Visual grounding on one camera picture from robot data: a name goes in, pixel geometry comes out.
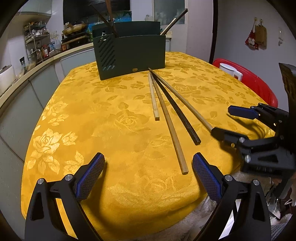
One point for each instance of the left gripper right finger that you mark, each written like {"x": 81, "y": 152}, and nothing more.
{"x": 209, "y": 175}

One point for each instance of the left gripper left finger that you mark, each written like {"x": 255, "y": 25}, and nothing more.
{"x": 87, "y": 175}

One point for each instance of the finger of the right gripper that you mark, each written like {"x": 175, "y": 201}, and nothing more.
{"x": 242, "y": 112}
{"x": 227, "y": 136}

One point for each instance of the long light wooden chopstick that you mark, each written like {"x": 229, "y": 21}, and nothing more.
{"x": 174, "y": 137}

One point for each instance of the dark black chopstick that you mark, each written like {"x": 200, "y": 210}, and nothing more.
{"x": 180, "y": 114}

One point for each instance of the thin brown wooden chopstick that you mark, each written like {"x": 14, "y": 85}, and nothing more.
{"x": 207, "y": 125}

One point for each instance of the short pale wooden chopstick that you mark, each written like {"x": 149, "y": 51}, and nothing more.
{"x": 154, "y": 103}

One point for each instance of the red plastic chair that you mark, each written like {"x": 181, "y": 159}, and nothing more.
{"x": 252, "y": 81}

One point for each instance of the white electric kettle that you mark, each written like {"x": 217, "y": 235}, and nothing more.
{"x": 231, "y": 71}

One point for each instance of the red hanging decoration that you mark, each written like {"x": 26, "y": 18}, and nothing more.
{"x": 250, "y": 42}

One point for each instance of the brown hanging bag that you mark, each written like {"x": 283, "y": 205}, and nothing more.
{"x": 261, "y": 35}

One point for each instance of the yellow floral tablecloth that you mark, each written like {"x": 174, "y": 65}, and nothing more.
{"x": 142, "y": 190}

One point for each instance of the white rice cooker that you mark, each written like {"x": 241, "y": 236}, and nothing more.
{"x": 7, "y": 77}

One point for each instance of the dark green utensil holder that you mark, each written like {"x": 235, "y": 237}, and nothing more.
{"x": 137, "y": 46}

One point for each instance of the metal spice rack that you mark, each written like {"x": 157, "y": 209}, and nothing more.
{"x": 40, "y": 43}

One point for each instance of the golden pan with lid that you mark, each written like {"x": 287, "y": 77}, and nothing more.
{"x": 74, "y": 28}

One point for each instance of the black range hood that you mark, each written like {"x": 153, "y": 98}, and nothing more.
{"x": 79, "y": 11}

